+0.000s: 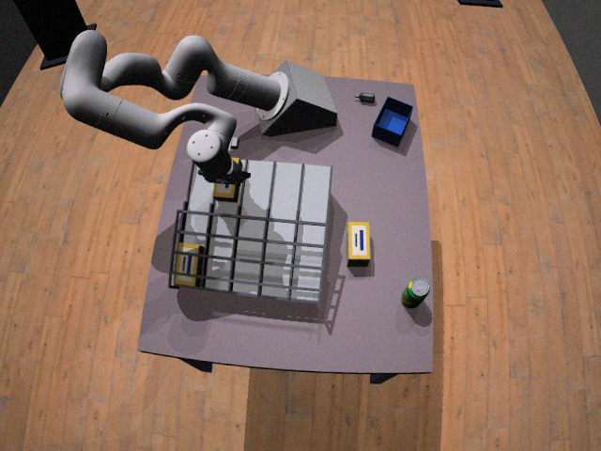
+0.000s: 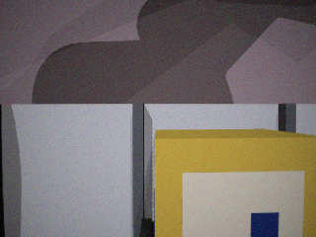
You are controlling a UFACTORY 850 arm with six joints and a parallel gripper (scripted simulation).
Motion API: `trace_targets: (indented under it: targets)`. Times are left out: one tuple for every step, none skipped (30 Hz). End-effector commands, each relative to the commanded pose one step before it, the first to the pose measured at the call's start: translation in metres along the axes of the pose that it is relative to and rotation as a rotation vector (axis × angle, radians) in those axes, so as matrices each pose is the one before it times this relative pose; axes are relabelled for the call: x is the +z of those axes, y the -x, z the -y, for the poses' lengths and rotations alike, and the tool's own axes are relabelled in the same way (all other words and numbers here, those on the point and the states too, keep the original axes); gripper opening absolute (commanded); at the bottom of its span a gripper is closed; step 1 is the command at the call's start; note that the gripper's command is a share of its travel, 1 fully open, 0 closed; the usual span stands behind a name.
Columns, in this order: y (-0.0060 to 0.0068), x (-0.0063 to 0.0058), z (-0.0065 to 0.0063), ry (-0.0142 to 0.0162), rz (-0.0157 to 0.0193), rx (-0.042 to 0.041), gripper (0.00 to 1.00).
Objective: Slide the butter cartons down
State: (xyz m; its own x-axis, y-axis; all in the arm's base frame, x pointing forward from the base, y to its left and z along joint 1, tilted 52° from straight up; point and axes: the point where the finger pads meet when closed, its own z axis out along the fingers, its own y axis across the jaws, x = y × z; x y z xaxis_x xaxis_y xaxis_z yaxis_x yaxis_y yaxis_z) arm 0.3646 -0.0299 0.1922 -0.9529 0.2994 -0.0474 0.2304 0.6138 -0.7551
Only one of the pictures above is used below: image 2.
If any yellow carton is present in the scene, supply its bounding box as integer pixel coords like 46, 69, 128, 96
154, 129, 316, 237

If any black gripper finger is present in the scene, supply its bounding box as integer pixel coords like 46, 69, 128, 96
139, 218, 155, 237

